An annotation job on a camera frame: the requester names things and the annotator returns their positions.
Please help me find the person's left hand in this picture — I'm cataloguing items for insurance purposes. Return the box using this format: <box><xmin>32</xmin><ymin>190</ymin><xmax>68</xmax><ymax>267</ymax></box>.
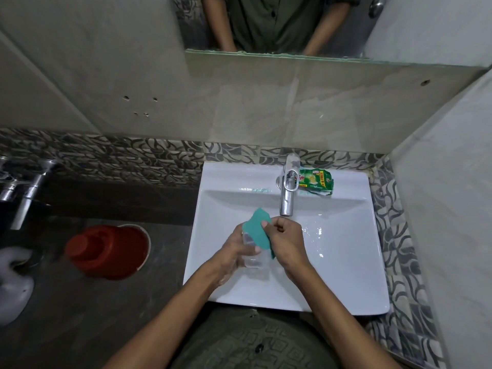
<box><xmin>218</xmin><ymin>222</ymin><xmax>253</xmax><ymax>286</ymax></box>

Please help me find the person's right hand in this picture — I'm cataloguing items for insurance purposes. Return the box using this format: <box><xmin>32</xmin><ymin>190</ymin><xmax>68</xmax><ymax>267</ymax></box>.
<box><xmin>261</xmin><ymin>217</ymin><xmax>312</xmax><ymax>283</ymax></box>

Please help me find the green scrub pad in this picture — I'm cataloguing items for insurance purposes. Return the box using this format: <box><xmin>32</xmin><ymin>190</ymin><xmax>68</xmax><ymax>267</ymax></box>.
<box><xmin>242</xmin><ymin>207</ymin><xmax>276</xmax><ymax>260</ymax></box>

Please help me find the clear drinking glass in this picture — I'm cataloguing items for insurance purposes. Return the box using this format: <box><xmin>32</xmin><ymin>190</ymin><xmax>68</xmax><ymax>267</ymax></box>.
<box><xmin>242</xmin><ymin>230</ymin><xmax>270</xmax><ymax>270</ymax></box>

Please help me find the person's left forearm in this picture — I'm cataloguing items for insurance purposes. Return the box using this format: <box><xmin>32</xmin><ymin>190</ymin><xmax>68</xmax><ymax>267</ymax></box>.
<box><xmin>103</xmin><ymin>273</ymin><xmax>240</xmax><ymax>369</ymax></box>

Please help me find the person's right forearm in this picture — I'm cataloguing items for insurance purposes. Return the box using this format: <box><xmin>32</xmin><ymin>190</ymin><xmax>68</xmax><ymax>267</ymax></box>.
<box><xmin>282</xmin><ymin>265</ymin><xmax>402</xmax><ymax>369</ymax></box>

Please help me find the chrome basin faucet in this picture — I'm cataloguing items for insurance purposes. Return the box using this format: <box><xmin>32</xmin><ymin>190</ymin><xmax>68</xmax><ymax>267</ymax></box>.
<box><xmin>274</xmin><ymin>153</ymin><xmax>303</xmax><ymax>217</ymax></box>

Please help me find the green soap packet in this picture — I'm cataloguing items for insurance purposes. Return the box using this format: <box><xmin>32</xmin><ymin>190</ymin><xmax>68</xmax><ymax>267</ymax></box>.
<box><xmin>298</xmin><ymin>167</ymin><xmax>335</xmax><ymax>197</ymax></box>

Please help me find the white ceramic washbasin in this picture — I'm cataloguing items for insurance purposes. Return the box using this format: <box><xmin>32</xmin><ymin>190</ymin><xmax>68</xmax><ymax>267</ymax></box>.
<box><xmin>182</xmin><ymin>161</ymin><xmax>391</xmax><ymax>316</ymax></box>

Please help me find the red bucket with white rim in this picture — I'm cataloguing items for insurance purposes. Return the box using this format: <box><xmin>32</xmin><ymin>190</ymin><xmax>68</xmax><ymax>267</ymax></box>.
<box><xmin>115</xmin><ymin>223</ymin><xmax>151</xmax><ymax>274</ymax></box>

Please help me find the olive green patterned shirt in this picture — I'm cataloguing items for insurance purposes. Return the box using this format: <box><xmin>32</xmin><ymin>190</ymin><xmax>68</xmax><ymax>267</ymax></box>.
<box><xmin>172</xmin><ymin>306</ymin><xmax>341</xmax><ymax>369</ymax></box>

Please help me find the red plastic mug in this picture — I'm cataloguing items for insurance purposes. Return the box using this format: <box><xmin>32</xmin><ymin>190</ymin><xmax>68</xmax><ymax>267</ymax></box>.
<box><xmin>65</xmin><ymin>226</ymin><xmax>149</xmax><ymax>281</ymax></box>

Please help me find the white ceramic fixture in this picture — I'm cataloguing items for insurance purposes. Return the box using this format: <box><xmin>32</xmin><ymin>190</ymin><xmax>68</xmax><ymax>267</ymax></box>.
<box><xmin>0</xmin><ymin>246</ymin><xmax>36</xmax><ymax>328</ymax></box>

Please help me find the wall mirror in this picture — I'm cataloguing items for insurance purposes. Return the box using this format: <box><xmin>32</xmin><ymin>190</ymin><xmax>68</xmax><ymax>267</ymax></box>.
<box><xmin>169</xmin><ymin>0</ymin><xmax>492</xmax><ymax>68</ymax></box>

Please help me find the chrome wall tap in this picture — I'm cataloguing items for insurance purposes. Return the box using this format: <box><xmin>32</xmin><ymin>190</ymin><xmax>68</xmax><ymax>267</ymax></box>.
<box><xmin>0</xmin><ymin>157</ymin><xmax>24</xmax><ymax>202</ymax></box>
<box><xmin>10</xmin><ymin>158</ymin><xmax>59</xmax><ymax>231</ymax></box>

